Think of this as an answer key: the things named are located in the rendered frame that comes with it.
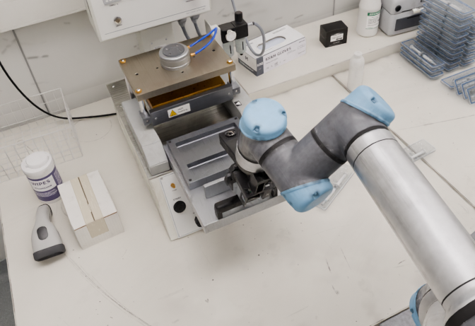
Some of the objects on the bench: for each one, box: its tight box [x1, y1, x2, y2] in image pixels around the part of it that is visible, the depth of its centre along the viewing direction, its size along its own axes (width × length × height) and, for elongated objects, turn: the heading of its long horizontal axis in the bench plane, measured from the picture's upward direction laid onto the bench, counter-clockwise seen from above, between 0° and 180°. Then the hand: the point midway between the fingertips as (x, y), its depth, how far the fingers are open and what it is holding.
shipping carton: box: [57, 170, 124, 250], centre depth 138 cm, size 19×13×9 cm
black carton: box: [319, 21, 348, 48], centre depth 188 cm, size 6×9×7 cm
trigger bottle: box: [356, 0, 385, 37], centre depth 185 cm, size 9×8×25 cm
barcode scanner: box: [31, 204, 66, 262], centre depth 135 cm, size 20×8×8 cm, turn 29°
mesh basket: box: [0, 88, 83, 182], centre depth 160 cm, size 22×26×13 cm
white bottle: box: [347, 51, 365, 91], centre depth 171 cm, size 5×5×14 cm
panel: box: [158, 172, 203, 238], centre depth 133 cm, size 2×30×19 cm, turn 119°
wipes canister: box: [20, 151, 64, 204], centre depth 144 cm, size 9×9×15 cm
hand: (241, 188), depth 112 cm, fingers closed, pressing on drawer
